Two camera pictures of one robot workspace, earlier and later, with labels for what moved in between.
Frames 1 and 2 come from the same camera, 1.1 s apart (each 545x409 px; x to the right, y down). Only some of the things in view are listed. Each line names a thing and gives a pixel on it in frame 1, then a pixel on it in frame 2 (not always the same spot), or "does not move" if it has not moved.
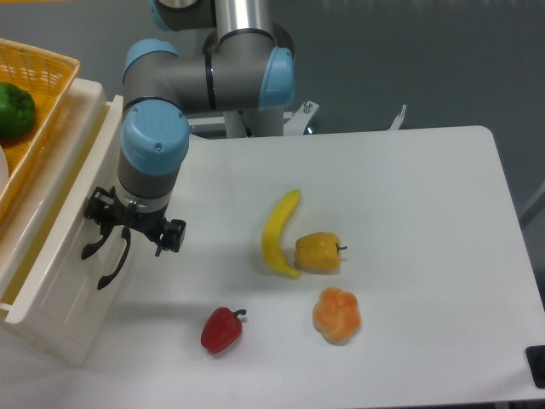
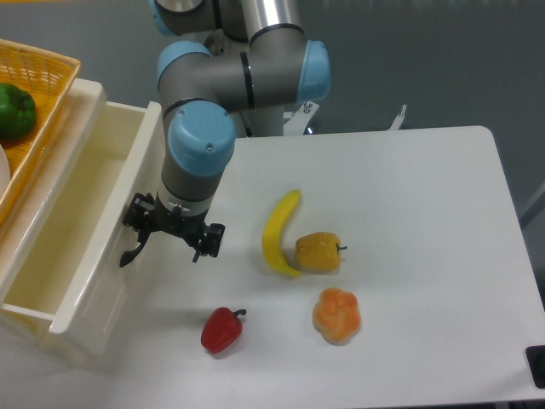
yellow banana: (272, 233) does not move
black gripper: (105, 207) to (144, 211)
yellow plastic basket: (47, 77) does not move
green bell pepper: (17, 111) does not move
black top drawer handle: (90, 248) to (129, 256)
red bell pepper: (222, 329) does not move
